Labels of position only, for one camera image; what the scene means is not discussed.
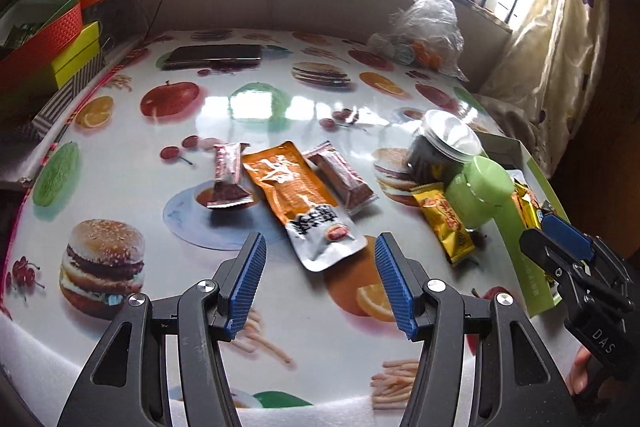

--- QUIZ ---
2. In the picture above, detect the green plastic jar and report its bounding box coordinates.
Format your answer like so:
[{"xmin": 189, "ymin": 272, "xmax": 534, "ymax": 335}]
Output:
[{"xmin": 445, "ymin": 155, "xmax": 514, "ymax": 231}]

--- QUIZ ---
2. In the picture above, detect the black smartphone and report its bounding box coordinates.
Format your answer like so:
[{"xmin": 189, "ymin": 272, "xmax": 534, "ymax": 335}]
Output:
[{"xmin": 160, "ymin": 44, "xmax": 262, "ymax": 70}]

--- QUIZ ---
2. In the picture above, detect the yellow peanut crisp packet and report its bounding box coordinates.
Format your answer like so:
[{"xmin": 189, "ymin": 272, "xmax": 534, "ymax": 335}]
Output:
[{"xmin": 411, "ymin": 182, "xmax": 475, "ymax": 265}]

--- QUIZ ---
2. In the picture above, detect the right hand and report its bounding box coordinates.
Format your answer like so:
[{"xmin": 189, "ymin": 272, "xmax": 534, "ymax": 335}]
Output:
[{"xmin": 565, "ymin": 347, "xmax": 624, "ymax": 400}]

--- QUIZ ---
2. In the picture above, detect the clear plastic bag with items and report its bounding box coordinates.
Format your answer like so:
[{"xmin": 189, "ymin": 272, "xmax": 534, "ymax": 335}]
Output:
[{"xmin": 367, "ymin": 0, "xmax": 468, "ymax": 82}]

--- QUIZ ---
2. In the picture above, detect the yellow green box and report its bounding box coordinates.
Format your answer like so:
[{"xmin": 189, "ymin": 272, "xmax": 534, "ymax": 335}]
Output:
[{"xmin": 0, "ymin": 20, "xmax": 101, "ymax": 108}]

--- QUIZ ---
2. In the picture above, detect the orange white konjac snack pouch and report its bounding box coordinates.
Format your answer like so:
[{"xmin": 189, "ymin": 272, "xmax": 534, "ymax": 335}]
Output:
[{"xmin": 243, "ymin": 141, "xmax": 367, "ymax": 273}]

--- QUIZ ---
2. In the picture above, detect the pink silver snack packet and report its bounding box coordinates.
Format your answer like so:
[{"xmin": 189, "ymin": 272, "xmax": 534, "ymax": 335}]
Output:
[{"xmin": 207, "ymin": 142, "xmax": 254, "ymax": 210}]

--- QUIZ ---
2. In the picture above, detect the pink red wafer packet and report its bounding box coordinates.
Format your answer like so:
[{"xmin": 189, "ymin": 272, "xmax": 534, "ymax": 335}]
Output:
[{"xmin": 303, "ymin": 141, "xmax": 378, "ymax": 216}]

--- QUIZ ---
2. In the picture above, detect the striped black white box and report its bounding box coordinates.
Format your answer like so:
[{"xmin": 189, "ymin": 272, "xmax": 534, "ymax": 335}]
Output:
[{"xmin": 23, "ymin": 52, "xmax": 105, "ymax": 141}]

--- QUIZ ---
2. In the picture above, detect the long gold candy bar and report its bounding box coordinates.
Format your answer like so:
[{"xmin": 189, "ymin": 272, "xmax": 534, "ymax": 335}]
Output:
[{"xmin": 512, "ymin": 180, "xmax": 541, "ymax": 229}]

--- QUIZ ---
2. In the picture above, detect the floral beige curtain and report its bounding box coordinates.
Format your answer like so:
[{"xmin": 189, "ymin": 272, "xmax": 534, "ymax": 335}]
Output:
[{"xmin": 476, "ymin": 0, "xmax": 611, "ymax": 176}]

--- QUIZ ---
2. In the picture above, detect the green white gift box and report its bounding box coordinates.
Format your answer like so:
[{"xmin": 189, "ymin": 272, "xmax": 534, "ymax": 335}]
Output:
[{"xmin": 477, "ymin": 132, "xmax": 568, "ymax": 317}]

